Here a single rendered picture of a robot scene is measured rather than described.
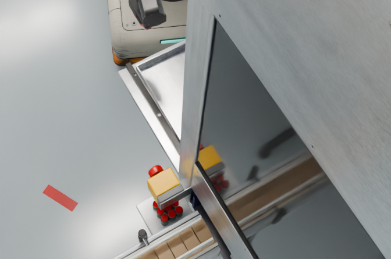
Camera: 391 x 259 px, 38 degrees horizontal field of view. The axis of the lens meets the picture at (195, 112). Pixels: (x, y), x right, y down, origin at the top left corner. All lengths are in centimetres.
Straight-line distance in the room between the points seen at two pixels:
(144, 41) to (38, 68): 58
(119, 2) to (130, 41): 20
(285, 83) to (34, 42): 234
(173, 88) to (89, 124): 99
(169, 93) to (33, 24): 138
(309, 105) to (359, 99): 10
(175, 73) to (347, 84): 125
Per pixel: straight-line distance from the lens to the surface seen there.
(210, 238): 149
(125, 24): 257
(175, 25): 256
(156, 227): 159
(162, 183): 146
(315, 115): 62
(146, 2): 138
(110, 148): 261
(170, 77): 175
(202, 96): 98
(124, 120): 265
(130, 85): 174
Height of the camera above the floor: 243
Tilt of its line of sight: 66 degrees down
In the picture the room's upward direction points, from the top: 6 degrees clockwise
